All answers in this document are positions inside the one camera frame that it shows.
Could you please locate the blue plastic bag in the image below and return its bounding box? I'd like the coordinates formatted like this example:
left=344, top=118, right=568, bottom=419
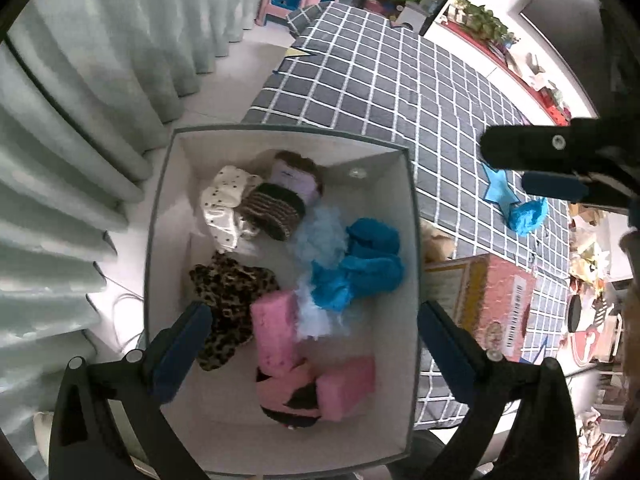
left=311, top=218, right=405, bottom=312

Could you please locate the purple striped knit hat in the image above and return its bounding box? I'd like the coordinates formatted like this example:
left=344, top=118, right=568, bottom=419
left=236, top=151, right=323, bottom=242

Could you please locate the red patterned cardboard box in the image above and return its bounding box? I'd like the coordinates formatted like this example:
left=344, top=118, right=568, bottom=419
left=423, top=254, right=537, bottom=362

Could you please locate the leopard print cloth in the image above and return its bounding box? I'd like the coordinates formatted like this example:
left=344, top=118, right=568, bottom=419
left=189, top=252, right=280, bottom=372

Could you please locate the pink sponge block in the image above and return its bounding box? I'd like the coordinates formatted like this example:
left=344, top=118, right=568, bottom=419
left=316, top=356, right=376, bottom=422
left=250, top=290, right=303, bottom=377

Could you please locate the pink black fabric item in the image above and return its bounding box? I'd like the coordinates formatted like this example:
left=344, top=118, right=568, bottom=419
left=256, top=362, right=321, bottom=428

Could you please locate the red shelf with plants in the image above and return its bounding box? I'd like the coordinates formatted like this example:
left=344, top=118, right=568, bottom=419
left=439, top=0, right=572, bottom=126

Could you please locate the white polka dot cloth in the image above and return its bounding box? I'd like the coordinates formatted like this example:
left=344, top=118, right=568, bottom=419
left=200, top=165, right=262, bottom=252

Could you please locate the grey fabric storage box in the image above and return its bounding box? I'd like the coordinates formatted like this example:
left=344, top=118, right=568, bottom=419
left=143, top=122, right=424, bottom=478

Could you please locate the light blue fluffy pompom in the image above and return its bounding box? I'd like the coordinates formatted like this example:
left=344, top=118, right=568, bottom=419
left=286, top=204, right=348, bottom=341

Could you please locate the grey grid pattern rug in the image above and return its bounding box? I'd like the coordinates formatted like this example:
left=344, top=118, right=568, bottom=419
left=245, top=2, right=570, bottom=362

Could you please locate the pale green curtain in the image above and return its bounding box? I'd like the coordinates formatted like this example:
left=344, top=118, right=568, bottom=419
left=1, top=0, right=258, bottom=479

